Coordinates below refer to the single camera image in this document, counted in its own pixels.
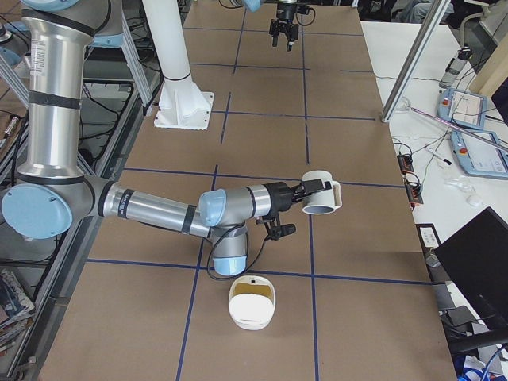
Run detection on far teach pendant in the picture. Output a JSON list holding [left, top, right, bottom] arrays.
[[437, 88, 488, 130]]

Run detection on orange circuit board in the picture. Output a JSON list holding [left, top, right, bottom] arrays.
[[404, 179, 424, 209], [397, 153, 414, 174]]

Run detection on black laptop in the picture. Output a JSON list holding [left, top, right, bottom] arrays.
[[435, 207, 507, 329]]

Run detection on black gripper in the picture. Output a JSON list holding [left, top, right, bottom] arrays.
[[269, 0, 298, 52], [264, 179, 333, 219]]

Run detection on stack of magazines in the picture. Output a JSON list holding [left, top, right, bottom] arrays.
[[1, 268, 36, 356]]

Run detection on orange circuit board near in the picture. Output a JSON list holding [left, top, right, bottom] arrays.
[[404, 179, 424, 209]]

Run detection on near teach pendant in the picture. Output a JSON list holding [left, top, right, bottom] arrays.
[[451, 131, 507, 179]]

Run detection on aluminium frame post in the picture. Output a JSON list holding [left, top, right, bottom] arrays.
[[381, 0, 450, 122]]

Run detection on white lidded bin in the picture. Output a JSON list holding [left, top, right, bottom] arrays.
[[228, 275, 276, 330]]

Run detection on orange circuit board far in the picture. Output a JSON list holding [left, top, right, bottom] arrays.
[[397, 153, 414, 174]]

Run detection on white ribbed mug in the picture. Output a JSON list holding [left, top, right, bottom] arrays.
[[302, 170, 342, 215]]

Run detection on black marker pen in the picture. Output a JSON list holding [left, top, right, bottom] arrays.
[[425, 147, 452, 166]]

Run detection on teach pendant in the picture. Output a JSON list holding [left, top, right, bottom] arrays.
[[437, 88, 488, 130], [451, 131, 507, 179]]

